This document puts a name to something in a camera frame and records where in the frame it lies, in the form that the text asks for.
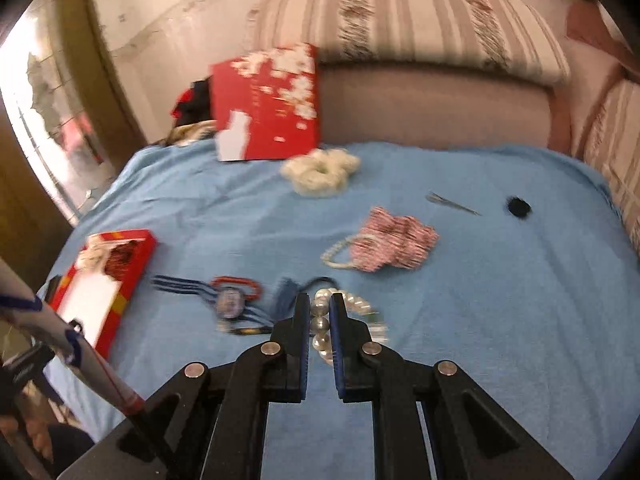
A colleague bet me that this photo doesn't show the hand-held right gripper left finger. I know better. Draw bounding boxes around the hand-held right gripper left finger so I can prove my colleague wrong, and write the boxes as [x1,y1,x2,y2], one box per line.
[57,292,312,480]

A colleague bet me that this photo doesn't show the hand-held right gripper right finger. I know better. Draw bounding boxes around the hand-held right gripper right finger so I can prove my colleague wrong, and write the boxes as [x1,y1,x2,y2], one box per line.
[328,292,576,480]

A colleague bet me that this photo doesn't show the large pearl bracelet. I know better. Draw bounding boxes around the large pearl bracelet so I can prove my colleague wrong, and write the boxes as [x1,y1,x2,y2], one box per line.
[309,287,391,366]

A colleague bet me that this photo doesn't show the red bead bracelet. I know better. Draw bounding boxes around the red bead bracelet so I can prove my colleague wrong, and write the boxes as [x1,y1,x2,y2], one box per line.
[212,275,263,301]

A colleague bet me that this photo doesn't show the blue striped strap watch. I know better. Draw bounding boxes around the blue striped strap watch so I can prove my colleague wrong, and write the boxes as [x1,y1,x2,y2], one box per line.
[150,274,301,333]

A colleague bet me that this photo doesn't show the pale jade bead bracelet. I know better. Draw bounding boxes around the pale jade bead bracelet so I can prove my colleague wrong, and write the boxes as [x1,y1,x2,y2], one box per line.
[321,235,381,271]

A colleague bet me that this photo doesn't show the red shallow box tray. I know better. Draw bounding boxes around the red shallow box tray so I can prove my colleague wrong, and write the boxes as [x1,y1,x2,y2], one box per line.
[47,229,158,360]

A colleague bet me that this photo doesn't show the red checkered scrunchie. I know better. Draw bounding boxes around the red checkered scrunchie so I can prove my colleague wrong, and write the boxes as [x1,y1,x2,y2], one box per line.
[350,206,440,273]

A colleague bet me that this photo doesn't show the white red striped stick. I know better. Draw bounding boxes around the white red striped stick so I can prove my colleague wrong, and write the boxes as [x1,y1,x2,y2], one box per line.
[0,257,147,417]

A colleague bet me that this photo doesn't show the white polka dot scrunchie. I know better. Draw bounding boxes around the white polka dot scrunchie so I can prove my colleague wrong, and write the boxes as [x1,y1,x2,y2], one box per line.
[75,245,108,273]

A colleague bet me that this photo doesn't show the dark red dotted scrunchie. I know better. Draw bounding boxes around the dark red dotted scrunchie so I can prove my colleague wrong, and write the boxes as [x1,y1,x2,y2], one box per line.
[102,241,143,276]

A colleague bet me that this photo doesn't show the cream fluffy scrunchie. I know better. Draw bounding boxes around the cream fluffy scrunchie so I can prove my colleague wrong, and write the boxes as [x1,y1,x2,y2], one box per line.
[280,149,362,195]

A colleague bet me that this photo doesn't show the metal hair pin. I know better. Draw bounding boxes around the metal hair pin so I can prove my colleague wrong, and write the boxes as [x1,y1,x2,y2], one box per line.
[426,191,483,217]

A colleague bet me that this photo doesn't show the small black hair clip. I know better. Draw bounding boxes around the small black hair clip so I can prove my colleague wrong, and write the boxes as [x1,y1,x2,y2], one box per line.
[505,196,532,219]

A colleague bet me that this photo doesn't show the red floral box lid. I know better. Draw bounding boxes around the red floral box lid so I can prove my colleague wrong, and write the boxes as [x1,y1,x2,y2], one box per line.
[210,44,321,162]

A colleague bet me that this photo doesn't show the floral patterned blanket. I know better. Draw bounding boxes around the floral patterned blanket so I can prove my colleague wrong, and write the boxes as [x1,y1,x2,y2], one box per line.
[165,120,221,147]

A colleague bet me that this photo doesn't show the pink sofa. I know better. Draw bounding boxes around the pink sofa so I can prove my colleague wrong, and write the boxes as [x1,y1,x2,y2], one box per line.
[315,2,640,161]

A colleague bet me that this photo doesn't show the dark clothes pile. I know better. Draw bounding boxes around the dark clothes pile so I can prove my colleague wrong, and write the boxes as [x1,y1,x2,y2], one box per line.
[170,80,217,128]

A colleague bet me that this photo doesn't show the long striped sofa cushion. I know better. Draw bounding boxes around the long striped sofa cushion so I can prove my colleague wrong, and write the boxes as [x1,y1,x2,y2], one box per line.
[245,0,571,86]

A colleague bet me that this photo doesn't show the short striped sofa cushion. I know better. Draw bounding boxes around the short striped sofa cushion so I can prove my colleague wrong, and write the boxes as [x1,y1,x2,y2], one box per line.
[575,77,640,256]

